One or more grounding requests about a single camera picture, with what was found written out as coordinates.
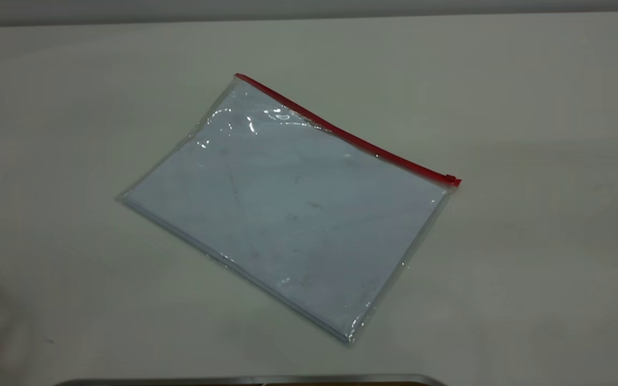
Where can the grey metal frame edge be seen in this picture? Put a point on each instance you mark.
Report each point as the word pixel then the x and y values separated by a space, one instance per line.
pixel 244 381

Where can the red zipper slider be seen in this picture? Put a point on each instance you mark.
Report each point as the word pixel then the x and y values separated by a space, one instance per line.
pixel 450 179

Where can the clear plastic bag red zipper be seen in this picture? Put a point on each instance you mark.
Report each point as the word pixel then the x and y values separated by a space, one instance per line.
pixel 287 214

